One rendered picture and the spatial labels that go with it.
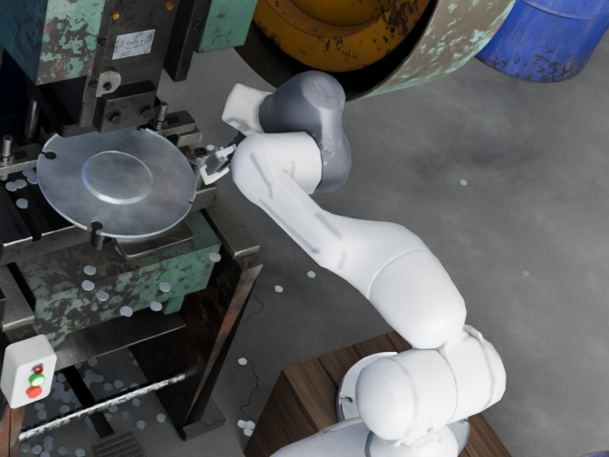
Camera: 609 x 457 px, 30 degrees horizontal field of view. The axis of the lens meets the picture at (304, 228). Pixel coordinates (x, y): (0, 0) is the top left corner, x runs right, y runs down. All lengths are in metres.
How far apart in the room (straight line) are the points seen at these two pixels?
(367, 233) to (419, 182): 1.96
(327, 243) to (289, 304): 1.49
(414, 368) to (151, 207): 0.74
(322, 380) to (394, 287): 0.98
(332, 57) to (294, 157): 0.42
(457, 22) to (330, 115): 0.27
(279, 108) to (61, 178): 0.53
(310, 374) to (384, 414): 0.99
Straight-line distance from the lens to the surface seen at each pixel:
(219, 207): 2.30
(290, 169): 1.64
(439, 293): 1.50
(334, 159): 1.69
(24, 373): 2.03
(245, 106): 1.78
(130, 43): 1.93
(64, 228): 2.11
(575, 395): 3.21
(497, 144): 3.79
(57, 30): 1.77
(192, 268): 2.25
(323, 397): 2.44
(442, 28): 1.79
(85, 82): 1.89
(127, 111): 2.00
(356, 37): 1.97
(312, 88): 1.67
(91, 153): 2.14
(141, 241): 2.01
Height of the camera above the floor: 2.29
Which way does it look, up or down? 45 degrees down
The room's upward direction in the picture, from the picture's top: 23 degrees clockwise
